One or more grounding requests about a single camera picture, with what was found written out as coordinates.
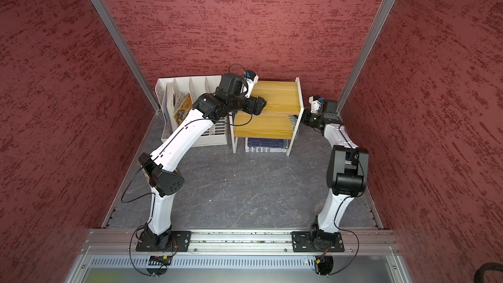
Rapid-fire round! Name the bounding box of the grey patterned cloth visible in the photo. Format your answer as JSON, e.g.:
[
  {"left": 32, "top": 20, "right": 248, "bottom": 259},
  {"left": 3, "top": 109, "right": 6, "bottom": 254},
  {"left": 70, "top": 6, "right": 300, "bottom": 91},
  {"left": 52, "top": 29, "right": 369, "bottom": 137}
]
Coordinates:
[{"left": 289, "top": 115, "right": 300, "bottom": 141}]

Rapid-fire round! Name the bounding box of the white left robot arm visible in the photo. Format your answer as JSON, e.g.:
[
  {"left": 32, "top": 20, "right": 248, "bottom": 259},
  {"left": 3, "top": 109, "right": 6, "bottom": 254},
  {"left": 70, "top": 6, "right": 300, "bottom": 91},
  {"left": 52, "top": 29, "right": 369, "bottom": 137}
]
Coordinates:
[{"left": 139, "top": 70, "right": 267, "bottom": 251}]

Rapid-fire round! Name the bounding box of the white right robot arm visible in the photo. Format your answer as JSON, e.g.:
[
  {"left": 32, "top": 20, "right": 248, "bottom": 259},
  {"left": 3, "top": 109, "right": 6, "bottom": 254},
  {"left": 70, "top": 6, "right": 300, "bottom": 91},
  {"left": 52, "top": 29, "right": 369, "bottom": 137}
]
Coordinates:
[{"left": 301, "top": 96, "right": 369, "bottom": 246}]

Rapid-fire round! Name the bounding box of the wooden white-framed bookshelf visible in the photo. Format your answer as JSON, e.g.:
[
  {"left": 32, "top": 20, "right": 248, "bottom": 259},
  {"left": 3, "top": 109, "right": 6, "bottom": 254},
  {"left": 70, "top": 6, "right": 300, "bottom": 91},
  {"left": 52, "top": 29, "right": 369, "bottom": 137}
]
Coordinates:
[{"left": 230, "top": 77, "right": 305, "bottom": 156}]

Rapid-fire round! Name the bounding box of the dark blue book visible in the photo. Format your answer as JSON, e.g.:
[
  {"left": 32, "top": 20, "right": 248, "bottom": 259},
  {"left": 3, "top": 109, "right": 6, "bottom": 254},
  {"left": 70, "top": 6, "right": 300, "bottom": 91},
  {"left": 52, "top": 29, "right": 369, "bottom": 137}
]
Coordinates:
[{"left": 246, "top": 138, "right": 288, "bottom": 150}]

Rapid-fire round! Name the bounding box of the white book with black lettering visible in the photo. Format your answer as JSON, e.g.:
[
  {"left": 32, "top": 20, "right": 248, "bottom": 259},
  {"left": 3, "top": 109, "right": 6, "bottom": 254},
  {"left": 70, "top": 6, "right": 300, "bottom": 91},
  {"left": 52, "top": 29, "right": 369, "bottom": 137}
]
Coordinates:
[{"left": 245, "top": 138, "right": 288, "bottom": 153}]

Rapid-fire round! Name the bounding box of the yellow magazine in organizer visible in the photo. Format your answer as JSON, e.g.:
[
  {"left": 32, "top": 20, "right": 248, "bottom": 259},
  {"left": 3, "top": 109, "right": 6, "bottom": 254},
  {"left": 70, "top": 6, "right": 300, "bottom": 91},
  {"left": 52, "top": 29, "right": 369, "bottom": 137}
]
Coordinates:
[{"left": 173, "top": 94, "right": 193, "bottom": 127}]

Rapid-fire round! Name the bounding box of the white file organizer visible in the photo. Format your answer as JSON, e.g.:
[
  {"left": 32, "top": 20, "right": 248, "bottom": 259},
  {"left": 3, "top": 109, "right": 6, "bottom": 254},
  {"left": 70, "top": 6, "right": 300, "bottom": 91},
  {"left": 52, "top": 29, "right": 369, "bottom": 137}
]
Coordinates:
[{"left": 155, "top": 75, "right": 227, "bottom": 147}]

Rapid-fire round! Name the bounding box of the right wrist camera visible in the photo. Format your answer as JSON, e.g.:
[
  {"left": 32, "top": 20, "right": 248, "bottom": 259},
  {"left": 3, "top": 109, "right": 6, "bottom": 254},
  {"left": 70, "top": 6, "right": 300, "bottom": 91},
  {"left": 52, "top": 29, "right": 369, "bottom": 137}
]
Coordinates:
[{"left": 309, "top": 95, "right": 324, "bottom": 115}]

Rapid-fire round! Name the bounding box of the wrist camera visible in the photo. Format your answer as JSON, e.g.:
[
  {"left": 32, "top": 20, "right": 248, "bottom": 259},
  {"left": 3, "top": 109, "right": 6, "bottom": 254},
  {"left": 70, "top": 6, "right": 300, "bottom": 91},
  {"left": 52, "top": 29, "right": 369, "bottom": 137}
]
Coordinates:
[
  {"left": 309, "top": 95, "right": 324, "bottom": 115},
  {"left": 244, "top": 70, "right": 259, "bottom": 98}
]

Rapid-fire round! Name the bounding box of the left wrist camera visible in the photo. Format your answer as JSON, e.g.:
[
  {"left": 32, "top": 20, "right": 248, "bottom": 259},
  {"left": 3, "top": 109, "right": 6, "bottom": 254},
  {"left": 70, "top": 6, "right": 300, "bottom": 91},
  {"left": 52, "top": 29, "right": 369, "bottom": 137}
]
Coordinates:
[{"left": 244, "top": 70, "right": 259, "bottom": 98}]

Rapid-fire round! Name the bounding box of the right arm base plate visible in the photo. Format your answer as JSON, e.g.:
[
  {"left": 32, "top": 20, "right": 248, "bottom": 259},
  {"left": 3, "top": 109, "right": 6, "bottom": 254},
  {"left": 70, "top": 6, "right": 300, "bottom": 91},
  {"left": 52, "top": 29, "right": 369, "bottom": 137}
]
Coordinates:
[{"left": 291, "top": 231, "right": 345, "bottom": 253}]

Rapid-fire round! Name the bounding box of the right aluminium corner post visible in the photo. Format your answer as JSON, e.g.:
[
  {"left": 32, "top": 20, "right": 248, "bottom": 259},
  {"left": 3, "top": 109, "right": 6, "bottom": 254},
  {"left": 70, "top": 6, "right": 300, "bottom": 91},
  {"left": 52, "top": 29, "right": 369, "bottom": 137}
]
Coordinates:
[{"left": 337, "top": 0, "right": 396, "bottom": 114}]

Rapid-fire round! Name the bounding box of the aluminium corner post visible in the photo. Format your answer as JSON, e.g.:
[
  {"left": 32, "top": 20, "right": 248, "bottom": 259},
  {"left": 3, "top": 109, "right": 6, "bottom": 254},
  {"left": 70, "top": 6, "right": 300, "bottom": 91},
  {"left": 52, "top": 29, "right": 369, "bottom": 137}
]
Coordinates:
[
  {"left": 90, "top": 0, "right": 161, "bottom": 113},
  {"left": 337, "top": 0, "right": 396, "bottom": 114}
]

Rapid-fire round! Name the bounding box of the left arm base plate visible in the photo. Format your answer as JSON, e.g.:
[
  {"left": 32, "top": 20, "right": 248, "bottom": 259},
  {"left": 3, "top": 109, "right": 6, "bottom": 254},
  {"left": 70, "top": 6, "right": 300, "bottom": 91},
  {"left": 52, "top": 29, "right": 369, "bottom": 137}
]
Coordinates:
[{"left": 136, "top": 229, "right": 192, "bottom": 252}]

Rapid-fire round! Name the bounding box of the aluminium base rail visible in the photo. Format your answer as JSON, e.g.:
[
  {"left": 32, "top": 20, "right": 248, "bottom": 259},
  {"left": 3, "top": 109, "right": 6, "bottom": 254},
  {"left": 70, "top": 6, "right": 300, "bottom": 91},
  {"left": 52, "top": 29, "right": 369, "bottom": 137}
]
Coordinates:
[{"left": 79, "top": 229, "right": 402, "bottom": 256}]

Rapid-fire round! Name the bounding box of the left aluminium corner post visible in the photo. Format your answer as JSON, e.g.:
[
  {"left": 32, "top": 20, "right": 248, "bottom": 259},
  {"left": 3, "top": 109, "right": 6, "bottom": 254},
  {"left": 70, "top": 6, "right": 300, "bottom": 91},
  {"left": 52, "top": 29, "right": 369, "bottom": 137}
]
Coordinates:
[{"left": 90, "top": 0, "right": 161, "bottom": 113}]

